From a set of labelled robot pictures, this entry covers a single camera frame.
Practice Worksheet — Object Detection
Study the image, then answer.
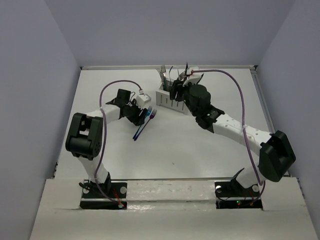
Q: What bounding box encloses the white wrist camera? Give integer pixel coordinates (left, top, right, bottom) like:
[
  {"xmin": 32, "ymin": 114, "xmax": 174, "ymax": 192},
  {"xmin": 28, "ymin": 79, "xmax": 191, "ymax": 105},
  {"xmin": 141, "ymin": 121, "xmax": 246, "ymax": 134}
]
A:
[
  {"xmin": 182, "ymin": 66, "xmax": 204, "ymax": 87},
  {"xmin": 135, "ymin": 94, "xmax": 152, "ymax": 109}
]

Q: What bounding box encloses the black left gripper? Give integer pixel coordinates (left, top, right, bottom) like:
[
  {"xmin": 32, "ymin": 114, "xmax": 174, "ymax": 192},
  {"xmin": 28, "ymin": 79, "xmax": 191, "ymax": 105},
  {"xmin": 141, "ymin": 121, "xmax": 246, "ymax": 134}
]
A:
[{"xmin": 125, "ymin": 99, "xmax": 148, "ymax": 127}]

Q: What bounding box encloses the silver knife black speckled handle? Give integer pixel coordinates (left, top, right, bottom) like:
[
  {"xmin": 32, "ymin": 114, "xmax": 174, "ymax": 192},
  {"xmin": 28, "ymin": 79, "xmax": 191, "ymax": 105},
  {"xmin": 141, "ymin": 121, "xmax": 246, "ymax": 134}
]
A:
[{"xmin": 184, "ymin": 62, "xmax": 189, "ymax": 74}]

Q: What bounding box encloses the purple iridescent fork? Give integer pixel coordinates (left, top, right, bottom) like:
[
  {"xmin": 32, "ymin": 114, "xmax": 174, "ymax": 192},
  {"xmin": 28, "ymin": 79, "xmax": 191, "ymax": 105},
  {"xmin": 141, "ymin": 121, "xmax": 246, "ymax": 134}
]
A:
[{"xmin": 133, "ymin": 109, "xmax": 158, "ymax": 141}]

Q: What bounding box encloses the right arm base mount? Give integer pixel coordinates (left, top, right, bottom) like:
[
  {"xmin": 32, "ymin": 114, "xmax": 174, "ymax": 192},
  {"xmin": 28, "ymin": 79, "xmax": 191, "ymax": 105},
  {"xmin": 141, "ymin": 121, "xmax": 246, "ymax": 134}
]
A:
[{"xmin": 214, "ymin": 181, "xmax": 263, "ymax": 210}]

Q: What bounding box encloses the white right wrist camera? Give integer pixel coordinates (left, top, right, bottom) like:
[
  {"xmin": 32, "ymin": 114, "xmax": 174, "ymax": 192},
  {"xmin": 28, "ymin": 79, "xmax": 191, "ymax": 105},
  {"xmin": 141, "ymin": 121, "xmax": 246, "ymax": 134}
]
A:
[{"xmin": 182, "ymin": 66, "xmax": 204, "ymax": 87}]

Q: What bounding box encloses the plain silver fork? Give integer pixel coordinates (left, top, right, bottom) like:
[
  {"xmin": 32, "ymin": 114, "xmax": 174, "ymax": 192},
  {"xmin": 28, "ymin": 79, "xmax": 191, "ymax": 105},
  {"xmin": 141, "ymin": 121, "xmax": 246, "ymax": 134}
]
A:
[{"xmin": 160, "ymin": 65, "xmax": 167, "ymax": 91}]

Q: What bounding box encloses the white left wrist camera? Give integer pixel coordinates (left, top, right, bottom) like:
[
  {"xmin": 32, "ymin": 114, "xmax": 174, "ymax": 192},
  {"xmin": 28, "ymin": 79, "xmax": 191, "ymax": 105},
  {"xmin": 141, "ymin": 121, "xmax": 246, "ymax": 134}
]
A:
[{"xmin": 135, "ymin": 94, "xmax": 152, "ymax": 109}]

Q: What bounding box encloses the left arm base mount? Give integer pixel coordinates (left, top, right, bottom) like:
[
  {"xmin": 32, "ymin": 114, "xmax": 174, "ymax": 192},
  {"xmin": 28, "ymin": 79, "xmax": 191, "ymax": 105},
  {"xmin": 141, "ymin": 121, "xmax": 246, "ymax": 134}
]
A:
[{"xmin": 78, "ymin": 180, "xmax": 128, "ymax": 210}]

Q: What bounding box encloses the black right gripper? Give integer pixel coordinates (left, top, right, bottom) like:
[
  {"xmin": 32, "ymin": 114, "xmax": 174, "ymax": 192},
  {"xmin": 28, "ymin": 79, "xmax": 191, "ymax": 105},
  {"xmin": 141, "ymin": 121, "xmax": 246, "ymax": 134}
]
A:
[{"xmin": 168, "ymin": 78, "xmax": 198, "ymax": 117}]

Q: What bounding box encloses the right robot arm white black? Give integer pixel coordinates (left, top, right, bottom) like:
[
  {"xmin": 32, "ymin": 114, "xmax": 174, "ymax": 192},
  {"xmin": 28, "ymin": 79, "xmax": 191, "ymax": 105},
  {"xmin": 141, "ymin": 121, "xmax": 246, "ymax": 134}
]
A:
[{"xmin": 169, "ymin": 79, "xmax": 296, "ymax": 196}]

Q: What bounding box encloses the blue iridescent fork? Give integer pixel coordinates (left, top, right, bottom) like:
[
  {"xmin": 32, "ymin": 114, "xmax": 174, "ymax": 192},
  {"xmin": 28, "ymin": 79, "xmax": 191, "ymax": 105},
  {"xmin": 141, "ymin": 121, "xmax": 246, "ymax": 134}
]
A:
[{"xmin": 132, "ymin": 105, "xmax": 153, "ymax": 140}]

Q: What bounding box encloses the white perforated utensil caddy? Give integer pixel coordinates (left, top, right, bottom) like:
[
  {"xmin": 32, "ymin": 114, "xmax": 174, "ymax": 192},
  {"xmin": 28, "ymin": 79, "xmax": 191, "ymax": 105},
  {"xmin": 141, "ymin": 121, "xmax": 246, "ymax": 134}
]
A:
[{"xmin": 155, "ymin": 82, "xmax": 189, "ymax": 115}]

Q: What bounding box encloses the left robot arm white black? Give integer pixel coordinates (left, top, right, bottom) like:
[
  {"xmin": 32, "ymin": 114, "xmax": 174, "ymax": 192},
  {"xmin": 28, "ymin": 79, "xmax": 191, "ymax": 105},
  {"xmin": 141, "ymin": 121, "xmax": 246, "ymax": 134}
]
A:
[{"xmin": 65, "ymin": 89, "xmax": 151, "ymax": 198}]

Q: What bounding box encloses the silver fork black riveted handle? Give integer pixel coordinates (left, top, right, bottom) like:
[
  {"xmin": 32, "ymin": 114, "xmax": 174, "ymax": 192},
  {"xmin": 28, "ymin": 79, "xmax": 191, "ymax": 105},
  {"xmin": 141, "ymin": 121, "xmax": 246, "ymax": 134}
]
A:
[{"xmin": 177, "ymin": 71, "xmax": 187, "ymax": 82}]

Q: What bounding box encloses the silver fork teal marbled handle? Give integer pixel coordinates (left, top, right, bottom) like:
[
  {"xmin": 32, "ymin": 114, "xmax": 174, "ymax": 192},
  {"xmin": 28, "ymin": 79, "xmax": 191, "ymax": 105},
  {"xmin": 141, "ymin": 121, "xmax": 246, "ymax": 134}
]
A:
[{"xmin": 156, "ymin": 68, "xmax": 166, "ymax": 89}]

